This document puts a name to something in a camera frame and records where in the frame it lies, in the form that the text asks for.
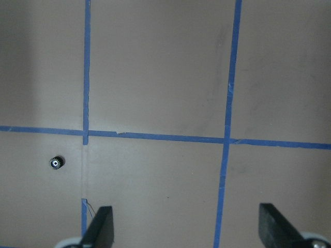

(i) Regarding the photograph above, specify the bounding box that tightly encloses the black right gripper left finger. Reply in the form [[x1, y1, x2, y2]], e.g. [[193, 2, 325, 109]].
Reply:
[[80, 206, 114, 248]]

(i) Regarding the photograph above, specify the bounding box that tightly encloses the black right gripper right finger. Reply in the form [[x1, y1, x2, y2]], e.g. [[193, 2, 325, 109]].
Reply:
[[258, 203, 310, 248]]

